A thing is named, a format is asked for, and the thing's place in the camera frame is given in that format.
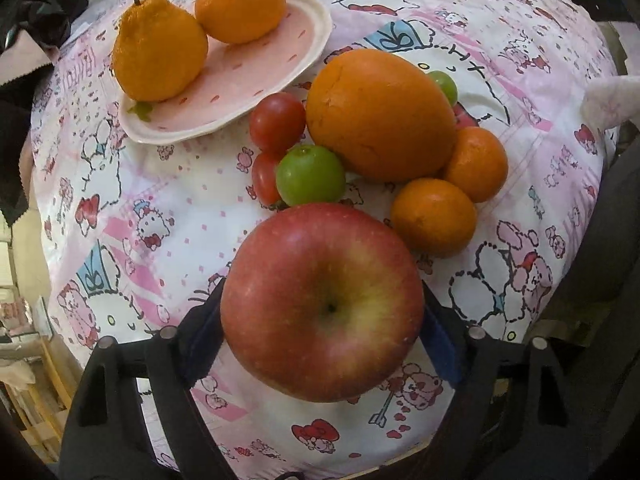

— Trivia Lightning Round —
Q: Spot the red apple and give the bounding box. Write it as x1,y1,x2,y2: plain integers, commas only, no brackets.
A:
220,203,426,403

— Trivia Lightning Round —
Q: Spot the dark cloth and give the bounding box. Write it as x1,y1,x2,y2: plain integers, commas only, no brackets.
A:
0,0,88,227

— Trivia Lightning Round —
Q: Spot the green jujube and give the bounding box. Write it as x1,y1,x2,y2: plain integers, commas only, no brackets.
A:
426,71,459,107
275,145,347,207

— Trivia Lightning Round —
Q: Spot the small mandarin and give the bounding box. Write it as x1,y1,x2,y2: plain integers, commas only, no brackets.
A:
444,126,509,204
391,178,478,259

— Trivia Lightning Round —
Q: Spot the white plush toy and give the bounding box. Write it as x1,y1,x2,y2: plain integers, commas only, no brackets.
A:
580,75,640,129

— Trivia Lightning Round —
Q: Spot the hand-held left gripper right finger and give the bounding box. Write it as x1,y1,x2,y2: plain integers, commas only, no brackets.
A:
420,280,601,480

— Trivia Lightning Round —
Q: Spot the wooden furniture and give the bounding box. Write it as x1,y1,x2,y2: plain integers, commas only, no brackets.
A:
0,330,76,466

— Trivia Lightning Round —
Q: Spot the pink oval plate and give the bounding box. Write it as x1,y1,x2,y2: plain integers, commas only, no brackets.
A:
117,0,334,145

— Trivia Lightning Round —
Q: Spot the red cherry tomato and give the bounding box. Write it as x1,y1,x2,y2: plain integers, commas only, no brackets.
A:
251,152,284,207
249,92,307,155

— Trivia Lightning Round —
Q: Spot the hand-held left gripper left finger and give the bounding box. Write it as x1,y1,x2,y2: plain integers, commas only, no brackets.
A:
59,277,237,480

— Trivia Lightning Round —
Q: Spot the large oval orange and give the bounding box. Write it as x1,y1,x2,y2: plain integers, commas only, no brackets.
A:
306,49,458,183

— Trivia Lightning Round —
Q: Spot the round orange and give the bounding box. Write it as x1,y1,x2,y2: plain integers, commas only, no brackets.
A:
194,0,287,45

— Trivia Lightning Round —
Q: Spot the bumpy orange with stem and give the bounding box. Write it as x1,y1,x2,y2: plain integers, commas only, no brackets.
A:
111,0,209,103

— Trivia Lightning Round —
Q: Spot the pink cartoon printed blanket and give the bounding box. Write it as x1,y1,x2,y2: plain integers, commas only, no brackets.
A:
30,0,621,480

